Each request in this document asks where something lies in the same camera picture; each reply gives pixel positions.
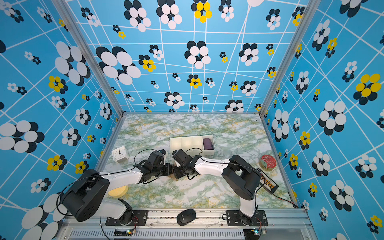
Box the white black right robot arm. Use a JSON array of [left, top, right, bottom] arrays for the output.
[[173, 149, 261, 225]]

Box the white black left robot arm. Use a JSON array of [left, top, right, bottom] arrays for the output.
[[57, 150, 172, 226]]

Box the white compartment organizer tray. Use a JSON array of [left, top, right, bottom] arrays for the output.
[[170, 135, 216, 157]]

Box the purple rolled sock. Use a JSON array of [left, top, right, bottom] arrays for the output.
[[203, 138, 215, 150]]

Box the white square alarm clock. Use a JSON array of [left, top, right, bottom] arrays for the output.
[[112, 146, 129, 163]]

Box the yellow round sponge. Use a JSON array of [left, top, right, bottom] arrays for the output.
[[108, 186, 129, 199]]

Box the black computer mouse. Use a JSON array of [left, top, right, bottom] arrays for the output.
[[176, 209, 197, 226]]

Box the left green circuit board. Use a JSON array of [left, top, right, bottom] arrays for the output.
[[114, 230, 136, 237]]

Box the green circuit board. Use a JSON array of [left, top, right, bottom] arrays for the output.
[[114, 230, 136, 237], [243, 229, 266, 240]]

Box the round red lid tin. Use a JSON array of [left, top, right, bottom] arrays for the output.
[[259, 155, 278, 171]]

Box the black tray with coloured items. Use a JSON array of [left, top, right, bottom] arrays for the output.
[[256, 168, 279, 195]]

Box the right green circuit board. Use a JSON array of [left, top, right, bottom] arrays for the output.
[[243, 229, 266, 240]]

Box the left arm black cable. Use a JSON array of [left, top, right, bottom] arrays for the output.
[[56, 148, 160, 240]]

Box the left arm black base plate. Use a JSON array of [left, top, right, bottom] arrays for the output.
[[105, 210, 149, 227]]

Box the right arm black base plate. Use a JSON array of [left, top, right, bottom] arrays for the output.
[[225, 210, 269, 227]]

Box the aluminium front rail frame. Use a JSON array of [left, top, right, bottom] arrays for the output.
[[56, 206, 319, 240]]

